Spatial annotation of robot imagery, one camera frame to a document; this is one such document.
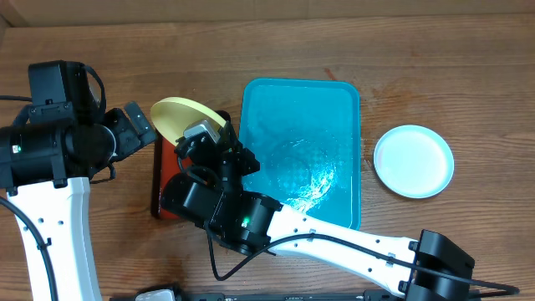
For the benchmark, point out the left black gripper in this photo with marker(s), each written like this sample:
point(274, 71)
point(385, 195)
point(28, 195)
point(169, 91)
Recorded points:
point(129, 140)

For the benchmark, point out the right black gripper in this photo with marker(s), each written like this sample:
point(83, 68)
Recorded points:
point(227, 155)

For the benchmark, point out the yellow-green plate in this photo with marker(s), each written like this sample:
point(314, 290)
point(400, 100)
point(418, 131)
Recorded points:
point(172, 115)

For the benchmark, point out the light blue plate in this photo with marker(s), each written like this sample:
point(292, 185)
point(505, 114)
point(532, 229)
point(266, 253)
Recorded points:
point(414, 161)

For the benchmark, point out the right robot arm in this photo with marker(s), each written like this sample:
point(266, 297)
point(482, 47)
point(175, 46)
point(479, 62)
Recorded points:
point(211, 195)

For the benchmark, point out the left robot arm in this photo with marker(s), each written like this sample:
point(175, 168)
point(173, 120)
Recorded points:
point(46, 171)

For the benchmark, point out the red and black tray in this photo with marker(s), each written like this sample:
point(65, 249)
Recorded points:
point(167, 167)

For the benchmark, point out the teal plastic tray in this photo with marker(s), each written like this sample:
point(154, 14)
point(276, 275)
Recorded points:
point(306, 134)

